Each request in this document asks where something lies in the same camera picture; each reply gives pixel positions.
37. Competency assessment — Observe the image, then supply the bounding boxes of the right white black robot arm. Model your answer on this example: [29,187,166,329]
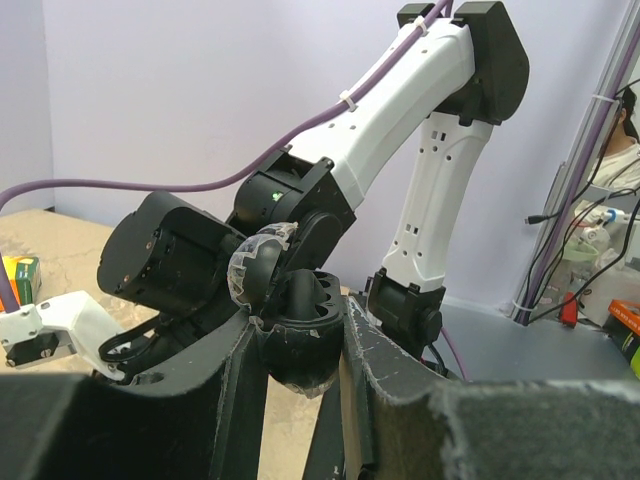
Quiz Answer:
[97,1,529,375]

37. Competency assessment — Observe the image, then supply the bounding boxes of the aluminium frame rail right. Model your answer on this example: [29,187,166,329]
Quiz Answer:
[512,1,639,326]

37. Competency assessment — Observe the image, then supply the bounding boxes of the black earbud charging case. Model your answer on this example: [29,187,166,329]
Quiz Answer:
[227,222,344,398]

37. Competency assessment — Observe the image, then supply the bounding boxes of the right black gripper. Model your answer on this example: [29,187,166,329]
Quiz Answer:
[97,191,246,360]

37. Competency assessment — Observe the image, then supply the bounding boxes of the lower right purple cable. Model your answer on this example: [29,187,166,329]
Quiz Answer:
[439,327,471,384]

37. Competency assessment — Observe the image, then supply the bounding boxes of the person in white shirt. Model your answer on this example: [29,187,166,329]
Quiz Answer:
[590,87,639,190]

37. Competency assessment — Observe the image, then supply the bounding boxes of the black earbud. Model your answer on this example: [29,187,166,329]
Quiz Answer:
[287,270,325,321]

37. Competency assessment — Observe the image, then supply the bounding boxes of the orange juice carton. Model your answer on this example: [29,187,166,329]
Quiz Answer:
[3,256,42,305]

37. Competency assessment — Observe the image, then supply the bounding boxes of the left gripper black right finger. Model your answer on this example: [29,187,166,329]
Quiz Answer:
[344,299,639,479]

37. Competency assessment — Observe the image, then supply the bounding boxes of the cluttered background desk items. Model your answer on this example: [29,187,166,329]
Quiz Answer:
[514,189,640,381]

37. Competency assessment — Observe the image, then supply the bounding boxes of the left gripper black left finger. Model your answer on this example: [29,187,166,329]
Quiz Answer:
[1,316,267,479]

